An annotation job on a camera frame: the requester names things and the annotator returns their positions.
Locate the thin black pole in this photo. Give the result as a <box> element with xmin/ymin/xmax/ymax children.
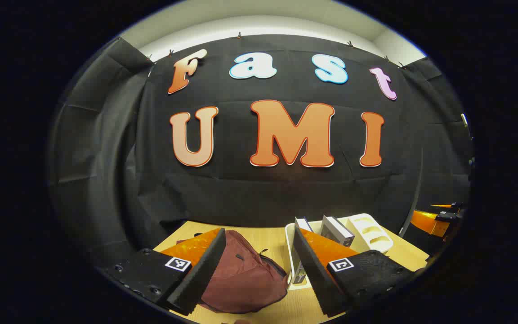
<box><xmin>397</xmin><ymin>146</ymin><xmax>424</xmax><ymax>238</ymax></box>

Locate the maroon schoolbag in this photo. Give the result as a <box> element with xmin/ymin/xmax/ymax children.
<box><xmin>177</xmin><ymin>229</ymin><xmax>289</xmax><ymax>315</ymax></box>

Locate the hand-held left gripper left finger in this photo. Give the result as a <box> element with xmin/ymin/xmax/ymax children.
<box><xmin>98</xmin><ymin>228</ymin><xmax>227</xmax><ymax>316</ymax></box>

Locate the white bookshelf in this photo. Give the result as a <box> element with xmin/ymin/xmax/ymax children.
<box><xmin>285</xmin><ymin>213</ymin><xmax>394</xmax><ymax>291</ymax></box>

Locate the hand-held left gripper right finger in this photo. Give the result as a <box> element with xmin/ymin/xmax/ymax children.
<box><xmin>292</xmin><ymin>222</ymin><xmax>428</xmax><ymax>318</ymax></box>

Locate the black book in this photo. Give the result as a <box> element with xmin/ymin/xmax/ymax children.
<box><xmin>320</xmin><ymin>216</ymin><xmax>355</xmax><ymax>248</ymax></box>

